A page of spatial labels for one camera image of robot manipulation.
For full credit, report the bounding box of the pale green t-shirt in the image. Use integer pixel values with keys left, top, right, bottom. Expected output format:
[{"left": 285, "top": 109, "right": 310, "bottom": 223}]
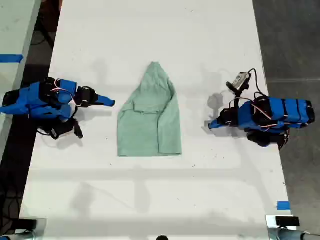
[{"left": 116, "top": 61, "right": 183, "bottom": 158}]

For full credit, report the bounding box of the long blue tape strip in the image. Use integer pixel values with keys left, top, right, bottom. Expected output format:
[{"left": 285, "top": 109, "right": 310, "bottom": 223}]
[{"left": 0, "top": 54, "right": 24, "bottom": 64}]

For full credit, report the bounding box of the white side table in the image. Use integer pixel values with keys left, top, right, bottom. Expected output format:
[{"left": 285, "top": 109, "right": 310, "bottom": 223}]
[{"left": 0, "top": 0, "right": 42, "bottom": 157}]

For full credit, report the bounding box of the small blue tape piece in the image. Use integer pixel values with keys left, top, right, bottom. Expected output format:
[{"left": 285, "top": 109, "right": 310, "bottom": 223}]
[{"left": 276, "top": 200, "right": 291, "bottom": 211}]

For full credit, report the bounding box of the small black box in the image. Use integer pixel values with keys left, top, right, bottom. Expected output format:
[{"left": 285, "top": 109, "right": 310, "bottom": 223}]
[
  {"left": 275, "top": 216, "right": 301, "bottom": 228},
  {"left": 18, "top": 218, "right": 38, "bottom": 230}
]

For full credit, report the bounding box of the grey metal pipe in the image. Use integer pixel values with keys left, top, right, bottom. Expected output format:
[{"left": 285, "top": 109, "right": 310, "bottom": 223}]
[{"left": 268, "top": 227, "right": 320, "bottom": 240}]

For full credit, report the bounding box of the short black camera stalk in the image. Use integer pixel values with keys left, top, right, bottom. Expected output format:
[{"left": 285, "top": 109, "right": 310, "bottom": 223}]
[
  {"left": 233, "top": 88, "right": 245, "bottom": 110},
  {"left": 71, "top": 119, "right": 84, "bottom": 140}
]

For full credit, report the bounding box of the black camera box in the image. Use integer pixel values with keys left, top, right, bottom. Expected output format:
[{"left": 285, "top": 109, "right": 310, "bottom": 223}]
[
  {"left": 226, "top": 72, "right": 251, "bottom": 92},
  {"left": 50, "top": 122, "right": 74, "bottom": 140}
]

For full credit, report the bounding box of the black camera cable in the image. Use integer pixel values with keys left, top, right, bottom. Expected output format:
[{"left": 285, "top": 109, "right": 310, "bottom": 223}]
[
  {"left": 247, "top": 68, "right": 269, "bottom": 100},
  {"left": 36, "top": 127, "right": 53, "bottom": 137}
]

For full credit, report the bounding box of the silver metal bracket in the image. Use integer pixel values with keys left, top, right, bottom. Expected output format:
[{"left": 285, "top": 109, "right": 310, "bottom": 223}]
[
  {"left": 13, "top": 217, "right": 48, "bottom": 240},
  {"left": 265, "top": 214, "right": 301, "bottom": 230}
]

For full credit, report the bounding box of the black floor cable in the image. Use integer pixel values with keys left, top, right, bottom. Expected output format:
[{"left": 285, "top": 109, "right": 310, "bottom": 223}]
[{"left": 0, "top": 184, "right": 22, "bottom": 227}]

